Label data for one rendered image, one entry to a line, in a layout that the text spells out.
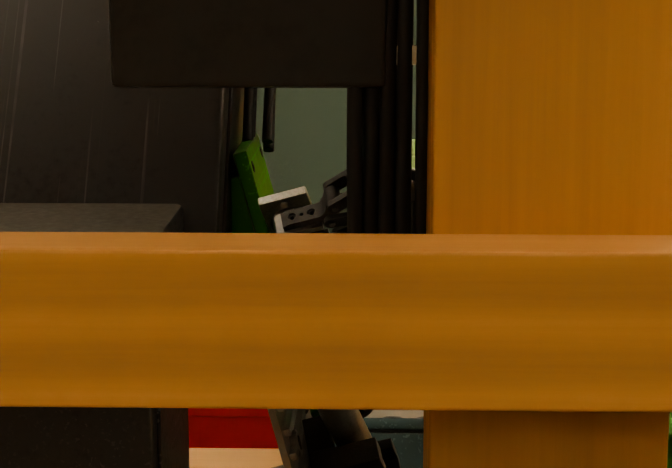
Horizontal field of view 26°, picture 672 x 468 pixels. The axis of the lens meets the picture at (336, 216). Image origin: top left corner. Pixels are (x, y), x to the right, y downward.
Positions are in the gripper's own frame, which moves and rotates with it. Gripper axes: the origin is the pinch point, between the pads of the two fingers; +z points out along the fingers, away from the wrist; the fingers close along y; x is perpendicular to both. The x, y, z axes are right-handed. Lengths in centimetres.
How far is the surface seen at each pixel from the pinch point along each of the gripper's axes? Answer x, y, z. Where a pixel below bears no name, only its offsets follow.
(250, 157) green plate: -6.9, 2.8, 2.8
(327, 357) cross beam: 27.7, 26.3, -3.4
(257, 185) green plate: -5.0, 1.5, 2.8
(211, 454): -6.0, -42.4, 19.4
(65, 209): -0.2, 10.5, 16.2
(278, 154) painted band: -369, -434, 59
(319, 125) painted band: -373, -426, 37
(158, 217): 3.4, 11.2, 8.9
